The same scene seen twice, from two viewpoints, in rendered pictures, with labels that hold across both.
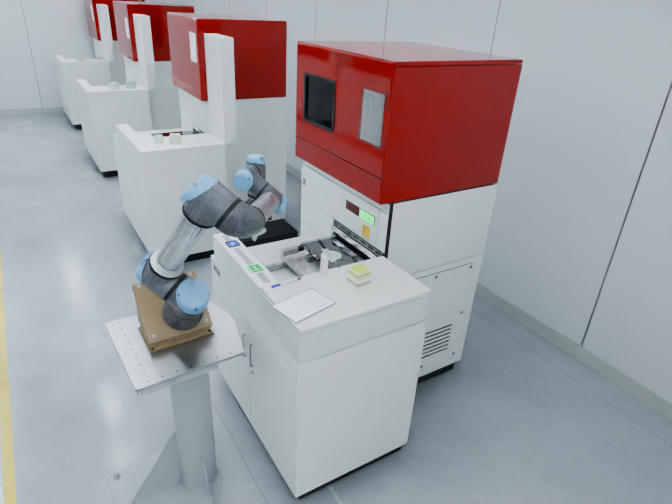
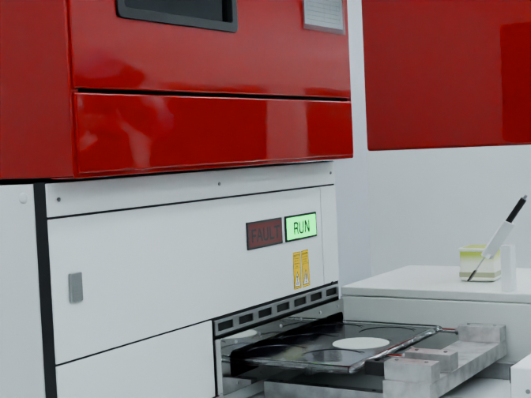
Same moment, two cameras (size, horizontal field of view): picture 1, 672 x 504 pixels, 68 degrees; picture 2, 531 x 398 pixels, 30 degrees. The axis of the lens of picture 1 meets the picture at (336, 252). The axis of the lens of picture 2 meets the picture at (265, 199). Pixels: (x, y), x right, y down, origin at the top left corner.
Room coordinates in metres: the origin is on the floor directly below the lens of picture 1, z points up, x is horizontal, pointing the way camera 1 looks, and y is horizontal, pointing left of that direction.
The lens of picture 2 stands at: (3.05, 1.53, 1.25)
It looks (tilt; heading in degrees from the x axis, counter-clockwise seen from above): 3 degrees down; 245
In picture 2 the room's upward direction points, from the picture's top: 3 degrees counter-clockwise
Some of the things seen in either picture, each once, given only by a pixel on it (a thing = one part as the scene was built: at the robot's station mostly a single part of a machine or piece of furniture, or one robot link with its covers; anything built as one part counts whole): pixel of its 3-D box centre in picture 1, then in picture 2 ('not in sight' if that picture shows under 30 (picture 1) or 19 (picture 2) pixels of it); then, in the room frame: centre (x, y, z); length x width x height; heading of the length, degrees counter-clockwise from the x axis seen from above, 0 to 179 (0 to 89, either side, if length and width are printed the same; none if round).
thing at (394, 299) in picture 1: (346, 303); (518, 314); (1.76, -0.06, 0.89); 0.62 x 0.35 x 0.14; 123
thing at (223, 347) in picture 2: (354, 249); (286, 342); (2.27, -0.09, 0.89); 0.44 x 0.02 x 0.10; 33
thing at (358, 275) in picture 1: (358, 275); (481, 262); (1.82, -0.10, 1.00); 0.07 x 0.07 x 0.07; 37
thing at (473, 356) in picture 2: (304, 269); (449, 366); (2.07, 0.14, 0.87); 0.36 x 0.08 x 0.03; 33
